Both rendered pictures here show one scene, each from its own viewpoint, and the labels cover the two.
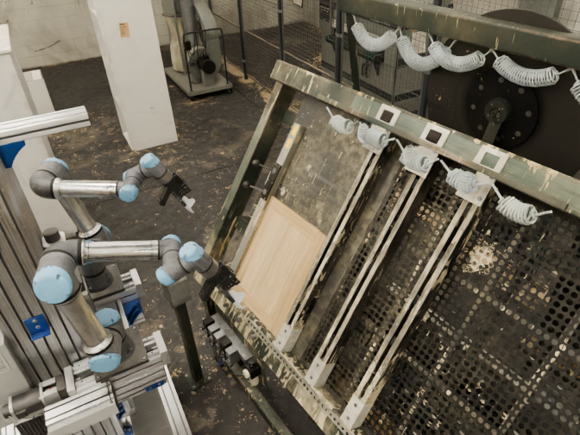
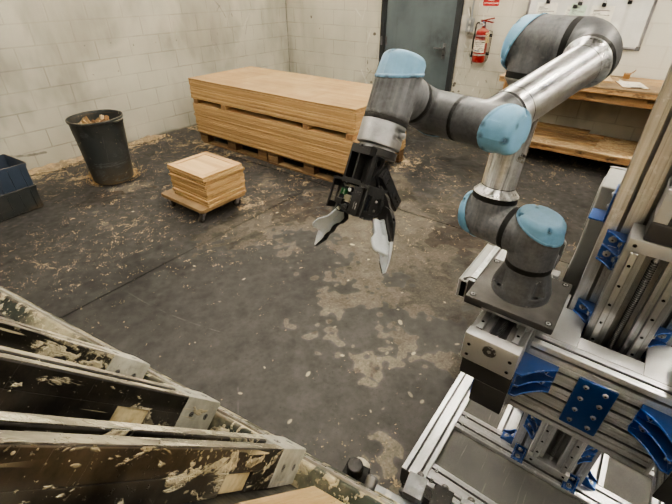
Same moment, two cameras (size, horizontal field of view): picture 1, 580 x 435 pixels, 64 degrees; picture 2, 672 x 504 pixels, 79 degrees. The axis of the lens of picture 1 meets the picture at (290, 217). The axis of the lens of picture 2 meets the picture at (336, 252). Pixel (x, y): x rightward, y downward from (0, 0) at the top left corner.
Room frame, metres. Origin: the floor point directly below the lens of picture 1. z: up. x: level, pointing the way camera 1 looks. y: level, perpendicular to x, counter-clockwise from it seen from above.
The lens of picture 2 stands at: (1.87, -0.05, 1.74)
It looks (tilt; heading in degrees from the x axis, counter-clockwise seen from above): 34 degrees down; 153
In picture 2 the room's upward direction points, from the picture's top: straight up
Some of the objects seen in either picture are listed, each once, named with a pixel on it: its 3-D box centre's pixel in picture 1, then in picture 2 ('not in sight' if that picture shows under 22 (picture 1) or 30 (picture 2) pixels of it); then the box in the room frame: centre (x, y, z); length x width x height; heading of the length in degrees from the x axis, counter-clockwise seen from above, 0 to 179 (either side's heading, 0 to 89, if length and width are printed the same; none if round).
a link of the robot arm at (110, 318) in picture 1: (107, 326); (534, 236); (1.31, 0.78, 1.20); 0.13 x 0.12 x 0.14; 13
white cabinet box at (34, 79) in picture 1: (28, 104); not in sight; (6.02, 3.45, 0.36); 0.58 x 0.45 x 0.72; 116
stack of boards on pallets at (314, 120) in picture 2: not in sight; (294, 118); (-2.71, 1.68, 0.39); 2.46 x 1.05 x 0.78; 26
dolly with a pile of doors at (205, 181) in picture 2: not in sight; (202, 184); (-1.72, 0.38, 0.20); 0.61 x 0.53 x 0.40; 26
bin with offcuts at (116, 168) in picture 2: not in sight; (104, 148); (-2.79, -0.37, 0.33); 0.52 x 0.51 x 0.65; 26
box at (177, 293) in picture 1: (175, 287); not in sight; (1.90, 0.66, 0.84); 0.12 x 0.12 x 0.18; 35
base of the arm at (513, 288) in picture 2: (114, 343); (524, 274); (1.32, 0.78, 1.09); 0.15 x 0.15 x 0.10
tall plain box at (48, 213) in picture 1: (9, 142); not in sight; (3.78, 2.45, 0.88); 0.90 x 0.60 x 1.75; 26
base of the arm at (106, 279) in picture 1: (95, 274); not in sight; (1.76, 1.00, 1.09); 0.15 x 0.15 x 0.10
